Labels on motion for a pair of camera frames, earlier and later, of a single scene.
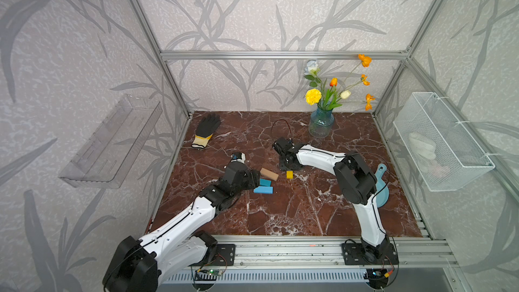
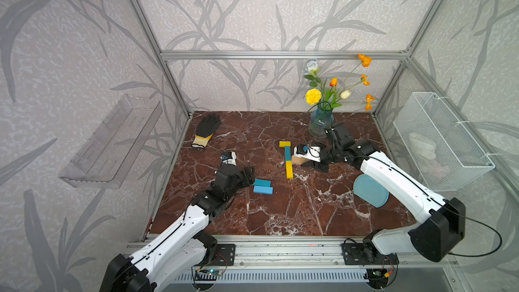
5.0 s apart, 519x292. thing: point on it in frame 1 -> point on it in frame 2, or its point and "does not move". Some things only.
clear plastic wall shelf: x=105 y=158 does not move
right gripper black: x=281 y=167 -> x=320 y=167
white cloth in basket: x=421 y=146 does not move
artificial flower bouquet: x=327 y=97 does not move
